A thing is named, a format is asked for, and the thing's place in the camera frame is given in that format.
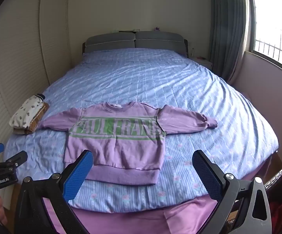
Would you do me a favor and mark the white printed folded garment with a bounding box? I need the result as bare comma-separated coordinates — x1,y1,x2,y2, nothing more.
9,94,46,128

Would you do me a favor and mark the window with metal bars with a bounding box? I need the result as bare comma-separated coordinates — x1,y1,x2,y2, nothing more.
244,0,282,80

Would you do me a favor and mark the brown patterned folded garment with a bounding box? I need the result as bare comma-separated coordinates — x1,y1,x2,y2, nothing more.
13,102,50,135

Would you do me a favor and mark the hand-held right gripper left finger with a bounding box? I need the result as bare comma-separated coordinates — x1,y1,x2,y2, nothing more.
14,149,94,234

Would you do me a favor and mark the grey-green curtain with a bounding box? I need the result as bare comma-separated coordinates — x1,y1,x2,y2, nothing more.
209,0,256,81

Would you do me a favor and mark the bed with blue floral sheet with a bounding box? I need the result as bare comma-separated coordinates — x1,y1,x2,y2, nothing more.
3,48,279,213

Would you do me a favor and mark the white nightstand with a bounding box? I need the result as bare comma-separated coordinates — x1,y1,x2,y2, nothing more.
196,57,214,70

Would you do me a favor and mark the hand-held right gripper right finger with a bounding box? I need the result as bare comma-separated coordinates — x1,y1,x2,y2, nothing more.
192,149,272,234

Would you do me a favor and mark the grey headboard cushion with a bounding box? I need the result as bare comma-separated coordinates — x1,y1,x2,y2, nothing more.
85,33,135,53
135,30,188,54

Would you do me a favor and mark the purple sweatshirt with green print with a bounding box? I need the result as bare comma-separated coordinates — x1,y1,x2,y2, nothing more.
37,102,218,185

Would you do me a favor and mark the red cloth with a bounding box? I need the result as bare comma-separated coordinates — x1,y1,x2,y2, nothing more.
270,201,282,228

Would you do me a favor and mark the white louvered wardrobe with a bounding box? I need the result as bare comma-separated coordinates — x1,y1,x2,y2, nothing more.
0,0,71,137

